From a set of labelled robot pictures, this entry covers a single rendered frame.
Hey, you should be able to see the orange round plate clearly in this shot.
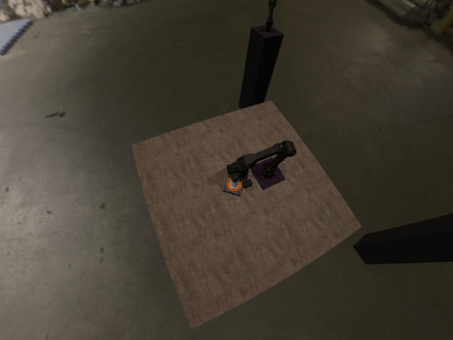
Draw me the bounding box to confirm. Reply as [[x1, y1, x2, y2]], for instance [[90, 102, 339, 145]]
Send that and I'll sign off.
[[226, 178, 242, 192]]

